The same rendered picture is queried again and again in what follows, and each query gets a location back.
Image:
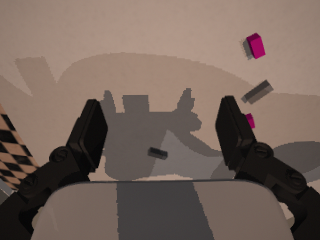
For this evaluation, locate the grey rectangular block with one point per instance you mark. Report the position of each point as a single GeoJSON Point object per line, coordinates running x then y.
{"type": "Point", "coordinates": [160, 154]}
{"type": "Point", "coordinates": [258, 92]}

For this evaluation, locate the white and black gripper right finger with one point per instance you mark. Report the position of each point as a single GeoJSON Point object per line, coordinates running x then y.
{"type": "Point", "coordinates": [257, 163]}

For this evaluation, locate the magenta rectangular block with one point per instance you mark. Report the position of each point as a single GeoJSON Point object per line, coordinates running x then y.
{"type": "Point", "coordinates": [256, 45]}
{"type": "Point", "coordinates": [250, 120]}

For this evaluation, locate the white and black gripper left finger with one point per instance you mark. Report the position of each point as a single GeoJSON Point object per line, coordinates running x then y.
{"type": "Point", "coordinates": [86, 145]}

